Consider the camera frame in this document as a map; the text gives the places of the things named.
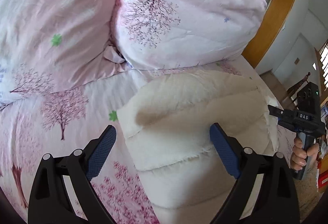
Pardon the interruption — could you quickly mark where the cream quilted down jacket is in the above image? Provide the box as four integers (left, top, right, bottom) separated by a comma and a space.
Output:
117, 70, 279, 223

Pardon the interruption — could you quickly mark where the person's right hand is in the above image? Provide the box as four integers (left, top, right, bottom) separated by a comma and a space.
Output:
290, 137, 319, 171

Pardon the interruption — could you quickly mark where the pink floral bed sheet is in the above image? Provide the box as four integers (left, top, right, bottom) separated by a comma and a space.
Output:
1, 57, 295, 223

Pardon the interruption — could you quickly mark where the pink floral left pillow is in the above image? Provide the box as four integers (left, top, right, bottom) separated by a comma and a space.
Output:
1, 0, 126, 105

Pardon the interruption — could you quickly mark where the pink floral pillow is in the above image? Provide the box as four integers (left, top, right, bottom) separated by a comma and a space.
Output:
1, 0, 126, 105
112, 0, 267, 70

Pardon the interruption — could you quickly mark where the pink floral right pillow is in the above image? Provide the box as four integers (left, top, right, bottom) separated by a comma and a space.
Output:
112, 0, 267, 70

